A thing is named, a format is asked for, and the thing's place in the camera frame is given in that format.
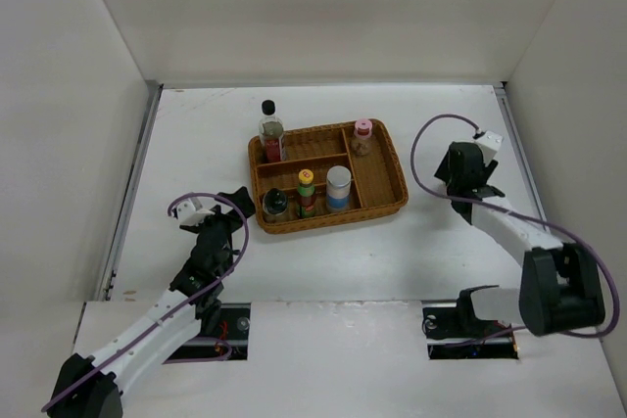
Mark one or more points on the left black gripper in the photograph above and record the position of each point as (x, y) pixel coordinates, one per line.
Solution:
(217, 216)

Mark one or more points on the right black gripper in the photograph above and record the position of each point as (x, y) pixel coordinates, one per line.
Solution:
(443, 172)

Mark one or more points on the small black-cap spice jar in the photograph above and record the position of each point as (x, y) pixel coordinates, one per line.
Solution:
(275, 206)

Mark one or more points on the green sauce bottle yellow cap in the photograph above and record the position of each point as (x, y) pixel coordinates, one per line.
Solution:
(306, 194)

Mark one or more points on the tall glass red-label bottle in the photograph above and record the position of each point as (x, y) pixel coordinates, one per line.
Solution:
(271, 133)

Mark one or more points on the pink-cap spice shaker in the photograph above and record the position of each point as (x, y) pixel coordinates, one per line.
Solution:
(361, 140)

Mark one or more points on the blue-label silver-lid shaker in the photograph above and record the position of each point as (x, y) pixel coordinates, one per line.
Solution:
(338, 188)

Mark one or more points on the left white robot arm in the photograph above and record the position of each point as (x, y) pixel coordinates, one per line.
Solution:
(97, 384)

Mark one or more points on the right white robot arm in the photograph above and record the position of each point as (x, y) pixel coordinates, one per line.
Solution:
(560, 288)

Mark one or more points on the woven wicker divided basket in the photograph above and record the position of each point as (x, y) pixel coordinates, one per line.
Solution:
(378, 186)

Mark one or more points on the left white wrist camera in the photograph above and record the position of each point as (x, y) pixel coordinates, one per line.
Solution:
(190, 212)

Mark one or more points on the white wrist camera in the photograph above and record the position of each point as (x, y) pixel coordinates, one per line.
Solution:
(190, 212)
(489, 144)

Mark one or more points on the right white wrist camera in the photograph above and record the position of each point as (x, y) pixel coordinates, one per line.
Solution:
(489, 144)

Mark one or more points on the aluminium table edge frame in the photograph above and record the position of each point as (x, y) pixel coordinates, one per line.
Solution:
(198, 141)

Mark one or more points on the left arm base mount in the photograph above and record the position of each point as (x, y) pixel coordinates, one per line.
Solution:
(225, 338)

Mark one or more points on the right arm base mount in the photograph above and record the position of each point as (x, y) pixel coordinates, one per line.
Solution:
(454, 332)

